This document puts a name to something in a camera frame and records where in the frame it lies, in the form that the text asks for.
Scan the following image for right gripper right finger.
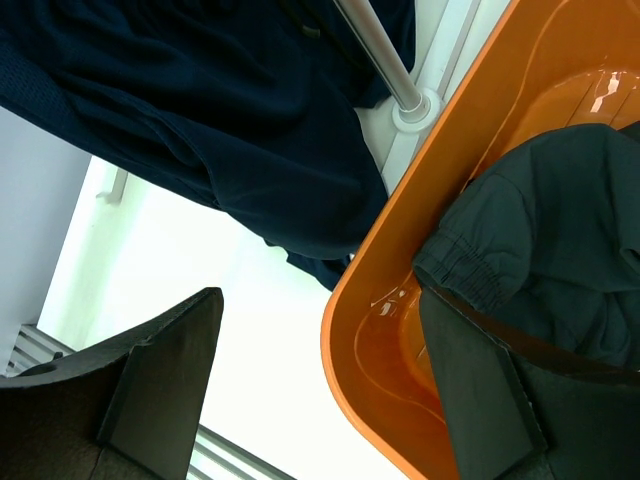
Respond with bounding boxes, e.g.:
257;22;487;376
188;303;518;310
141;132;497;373
419;288;639;479

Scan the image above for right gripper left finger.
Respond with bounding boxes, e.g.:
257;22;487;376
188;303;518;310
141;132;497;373
1;288;223;479

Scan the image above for dark green shorts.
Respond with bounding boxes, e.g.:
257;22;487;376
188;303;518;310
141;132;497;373
413;124;639;371

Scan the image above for navy blue shorts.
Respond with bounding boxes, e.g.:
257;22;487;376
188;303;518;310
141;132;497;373
1;1;389;289

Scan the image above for orange plastic basket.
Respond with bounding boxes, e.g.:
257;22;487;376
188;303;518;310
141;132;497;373
321;1;639;479

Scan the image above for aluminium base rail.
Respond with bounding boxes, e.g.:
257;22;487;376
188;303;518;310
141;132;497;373
1;324;294;480

